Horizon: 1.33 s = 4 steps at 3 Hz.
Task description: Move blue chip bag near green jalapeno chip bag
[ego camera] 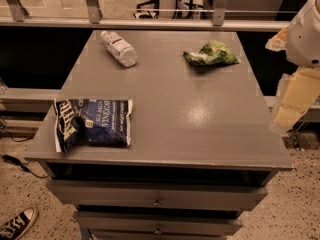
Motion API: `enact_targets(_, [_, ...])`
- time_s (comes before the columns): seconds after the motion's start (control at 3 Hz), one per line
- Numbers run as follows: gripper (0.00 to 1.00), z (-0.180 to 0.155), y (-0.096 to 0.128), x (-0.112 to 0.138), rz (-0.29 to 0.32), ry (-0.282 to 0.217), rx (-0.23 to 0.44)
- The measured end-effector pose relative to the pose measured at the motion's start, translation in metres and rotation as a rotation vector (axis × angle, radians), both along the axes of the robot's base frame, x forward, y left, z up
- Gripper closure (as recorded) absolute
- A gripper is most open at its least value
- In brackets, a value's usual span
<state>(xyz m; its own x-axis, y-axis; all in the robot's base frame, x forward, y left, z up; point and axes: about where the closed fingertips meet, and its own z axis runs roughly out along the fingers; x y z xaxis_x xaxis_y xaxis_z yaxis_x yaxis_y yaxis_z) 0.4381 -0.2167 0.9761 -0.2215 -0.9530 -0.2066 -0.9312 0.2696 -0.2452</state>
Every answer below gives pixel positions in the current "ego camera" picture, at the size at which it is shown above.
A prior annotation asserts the clear plastic water bottle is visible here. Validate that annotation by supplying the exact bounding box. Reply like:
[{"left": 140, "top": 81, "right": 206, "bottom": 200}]
[{"left": 101, "top": 31, "right": 137, "bottom": 67}]

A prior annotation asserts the black floor cable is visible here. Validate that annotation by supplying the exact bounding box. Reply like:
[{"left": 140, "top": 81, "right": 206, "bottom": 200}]
[{"left": 0, "top": 117, "right": 50, "bottom": 180}]

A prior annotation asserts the metal railing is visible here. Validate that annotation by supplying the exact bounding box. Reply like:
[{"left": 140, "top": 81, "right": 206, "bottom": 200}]
[{"left": 0, "top": 0, "right": 289, "bottom": 32}]

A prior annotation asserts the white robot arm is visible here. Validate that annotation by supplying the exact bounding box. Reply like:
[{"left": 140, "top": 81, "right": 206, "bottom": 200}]
[{"left": 265, "top": 0, "right": 320, "bottom": 134}]

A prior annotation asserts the black office chair base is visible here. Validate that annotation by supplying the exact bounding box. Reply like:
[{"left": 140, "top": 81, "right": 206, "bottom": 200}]
[{"left": 133, "top": 0, "right": 204, "bottom": 20}]

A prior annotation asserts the top grey drawer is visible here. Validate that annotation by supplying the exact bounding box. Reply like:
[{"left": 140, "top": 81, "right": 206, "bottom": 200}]
[{"left": 47, "top": 180, "right": 267, "bottom": 211}]

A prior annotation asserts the grey drawer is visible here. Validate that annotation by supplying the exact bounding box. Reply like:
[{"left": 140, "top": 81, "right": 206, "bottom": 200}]
[
  {"left": 73, "top": 212, "right": 242, "bottom": 236},
  {"left": 47, "top": 180, "right": 267, "bottom": 211}
]

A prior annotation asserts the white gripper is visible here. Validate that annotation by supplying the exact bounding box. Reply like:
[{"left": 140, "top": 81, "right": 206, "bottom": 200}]
[{"left": 265, "top": 3, "right": 320, "bottom": 134}]

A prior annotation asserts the black white sneaker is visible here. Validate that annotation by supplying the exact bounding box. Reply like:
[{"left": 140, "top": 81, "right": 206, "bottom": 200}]
[{"left": 0, "top": 207, "right": 38, "bottom": 240}]

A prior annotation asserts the blue chip bag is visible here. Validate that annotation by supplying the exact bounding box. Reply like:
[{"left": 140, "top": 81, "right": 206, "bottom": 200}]
[{"left": 54, "top": 99, "right": 133, "bottom": 153}]

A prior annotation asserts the green jalapeno chip bag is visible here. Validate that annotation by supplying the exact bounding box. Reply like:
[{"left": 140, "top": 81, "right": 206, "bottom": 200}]
[{"left": 183, "top": 40, "right": 240, "bottom": 66}]

